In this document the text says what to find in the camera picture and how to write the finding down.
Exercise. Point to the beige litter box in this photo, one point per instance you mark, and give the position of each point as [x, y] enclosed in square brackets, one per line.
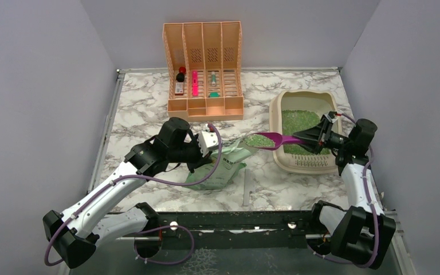
[297, 110]

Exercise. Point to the red and black stamp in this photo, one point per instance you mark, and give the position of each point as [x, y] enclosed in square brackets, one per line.
[181, 75]

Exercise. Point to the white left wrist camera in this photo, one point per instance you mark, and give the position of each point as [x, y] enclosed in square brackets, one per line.
[208, 140]

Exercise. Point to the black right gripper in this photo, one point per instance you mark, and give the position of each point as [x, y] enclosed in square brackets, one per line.
[320, 133]

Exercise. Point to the red white small box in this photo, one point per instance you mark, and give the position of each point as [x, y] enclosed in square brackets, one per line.
[179, 88]

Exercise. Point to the orange plastic file organizer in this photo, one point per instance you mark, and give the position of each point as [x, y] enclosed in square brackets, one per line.
[205, 47]

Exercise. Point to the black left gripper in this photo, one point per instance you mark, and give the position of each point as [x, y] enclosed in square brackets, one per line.
[200, 161]

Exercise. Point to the purple litter scoop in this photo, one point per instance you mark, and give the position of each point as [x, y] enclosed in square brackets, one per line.
[272, 141]

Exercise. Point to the green white glue stick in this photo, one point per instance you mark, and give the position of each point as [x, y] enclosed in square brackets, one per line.
[213, 78]

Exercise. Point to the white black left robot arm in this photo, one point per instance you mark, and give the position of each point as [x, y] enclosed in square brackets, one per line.
[75, 233]

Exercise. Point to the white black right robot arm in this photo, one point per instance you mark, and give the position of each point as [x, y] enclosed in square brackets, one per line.
[362, 233]

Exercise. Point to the green litter bag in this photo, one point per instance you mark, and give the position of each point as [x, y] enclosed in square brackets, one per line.
[233, 156]

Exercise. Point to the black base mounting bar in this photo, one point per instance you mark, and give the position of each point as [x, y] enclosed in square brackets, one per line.
[152, 230]

